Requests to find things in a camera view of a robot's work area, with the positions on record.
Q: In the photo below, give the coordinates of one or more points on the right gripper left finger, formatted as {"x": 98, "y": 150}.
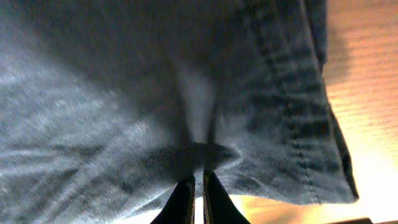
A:
{"x": 180, "y": 207}

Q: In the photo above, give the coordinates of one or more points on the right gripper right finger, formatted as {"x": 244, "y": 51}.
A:
{"x": 218, "y": 208}

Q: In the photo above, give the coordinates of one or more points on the navy blue denim shorts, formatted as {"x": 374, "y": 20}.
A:
{"x": 107, "y": 105}

